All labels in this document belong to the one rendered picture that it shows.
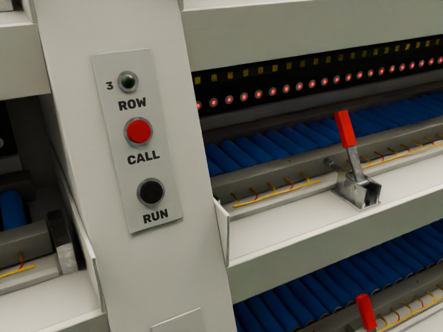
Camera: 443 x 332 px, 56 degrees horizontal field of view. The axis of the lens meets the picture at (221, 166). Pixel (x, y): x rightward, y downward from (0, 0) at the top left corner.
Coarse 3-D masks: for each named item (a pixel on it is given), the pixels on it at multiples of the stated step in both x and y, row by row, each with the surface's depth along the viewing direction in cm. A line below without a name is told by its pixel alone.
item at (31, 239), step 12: (24, 228) 33; (36, 228) 33; (0, 240) 32; (12, 240) 32; (24, 240) 32; (36, 240) 33; (48, 240) 33; (0, 252) 32; (12, 252) 32; (24, 252) 33; (36, 252) 33; (48, 252) 34; (0, 264) 32; (12, 264) 33; (0, 276) 31
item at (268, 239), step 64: (256, 64) 49; (320, 64) 54; (384, 64) 59; (256, 128) 50; (320, 128) 51; (384, 128) 51; (256, 192) 40; (320, 192) 42; (384, 192) 42; (256, 256) 34; (320, 256) 38
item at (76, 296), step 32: (0, 160) 40; (64, 192) 37; (64, 224) 33; (64, 256) 31; (32, 288) 31; (64, 288) 31; (96, 288) 28; (0, 320) 29; (32, 320) 29; (64, 320) 29; (96, 320) 29
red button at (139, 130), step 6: (138, 120) 28; (132, 126) 28; (138, 126) 28; (144, 126) 28; (132, 132) 28; (138, 132) 28; (144, 132) 28; (150, 132) 29; (132, 138) 28; (138, 138) 28; (144, 138) 29
